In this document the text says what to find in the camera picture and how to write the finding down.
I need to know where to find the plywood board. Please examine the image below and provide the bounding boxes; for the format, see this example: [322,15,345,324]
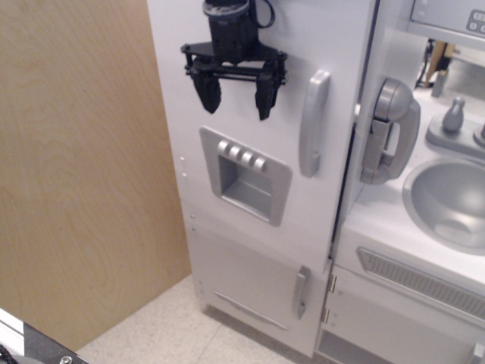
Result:
[1,1,189,350]

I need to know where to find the white lower freezer door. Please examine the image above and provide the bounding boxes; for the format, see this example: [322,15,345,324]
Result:
[186,212,330,356]

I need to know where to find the grey freezer door handle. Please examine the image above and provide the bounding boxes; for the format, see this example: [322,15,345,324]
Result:
[292,265,311,320]

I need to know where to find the white fridge door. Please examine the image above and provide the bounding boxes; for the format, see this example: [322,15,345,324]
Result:
[148,1,378,273]

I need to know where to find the grey toy faucet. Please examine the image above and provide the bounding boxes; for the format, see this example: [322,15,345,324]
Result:
[426,96,484,159]

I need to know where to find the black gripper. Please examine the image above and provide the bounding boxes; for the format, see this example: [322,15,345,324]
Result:
[181,13,287,121]

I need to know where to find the grey toy telephone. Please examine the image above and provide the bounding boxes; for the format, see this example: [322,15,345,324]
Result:
[361,78,421,185]

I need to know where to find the white oven door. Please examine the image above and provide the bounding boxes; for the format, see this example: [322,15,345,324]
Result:
[318,266,484,363]

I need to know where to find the grey vent panel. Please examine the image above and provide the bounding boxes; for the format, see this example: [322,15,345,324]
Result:
[356,247,484,321]

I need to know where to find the white toy kitchen cabinet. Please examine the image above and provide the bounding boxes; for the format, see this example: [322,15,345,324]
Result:
[145,0,485,364]

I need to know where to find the grey fridge door handle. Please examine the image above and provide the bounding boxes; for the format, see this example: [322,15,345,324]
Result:
[299,70,330,178]

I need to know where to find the grey toy sink basin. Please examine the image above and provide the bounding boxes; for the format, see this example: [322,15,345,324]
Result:
[402,158,484,256]

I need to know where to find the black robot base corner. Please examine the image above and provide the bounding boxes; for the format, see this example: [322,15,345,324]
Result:
[1,322,89,364]

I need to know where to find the grey toy microwave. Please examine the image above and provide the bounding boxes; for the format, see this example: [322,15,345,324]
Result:
[408,0,484,43]

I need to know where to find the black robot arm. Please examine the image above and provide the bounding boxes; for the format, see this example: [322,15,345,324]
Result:
[181,1,288,121]

